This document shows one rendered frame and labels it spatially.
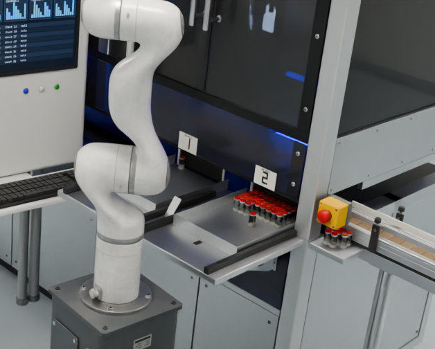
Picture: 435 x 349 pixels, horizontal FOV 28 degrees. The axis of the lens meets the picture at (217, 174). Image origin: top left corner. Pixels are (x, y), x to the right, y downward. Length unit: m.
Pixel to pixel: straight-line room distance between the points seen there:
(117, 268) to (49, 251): 1.51
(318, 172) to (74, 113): 1.00
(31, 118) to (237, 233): 0.87
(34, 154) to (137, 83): 1.19
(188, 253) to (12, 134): 0.86
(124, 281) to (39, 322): 1.57
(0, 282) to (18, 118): 1.19
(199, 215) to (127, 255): 0.59
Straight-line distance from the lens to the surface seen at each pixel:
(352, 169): 2.74
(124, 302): 2.27
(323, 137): 2.54
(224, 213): 2.77
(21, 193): 2.93
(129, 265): 2.21
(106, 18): 1.94
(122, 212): 2.16
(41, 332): 3.71
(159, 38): 1.94
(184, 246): 2.54
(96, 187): 2.12
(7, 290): 3.99
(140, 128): 2.05
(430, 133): 3.12
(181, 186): 2.92
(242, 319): 2.97
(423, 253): 2.64
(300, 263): 2.72
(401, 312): 3.52
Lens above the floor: 2.08
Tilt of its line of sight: 23 degrees down
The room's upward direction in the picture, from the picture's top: 7 degrees clockwise
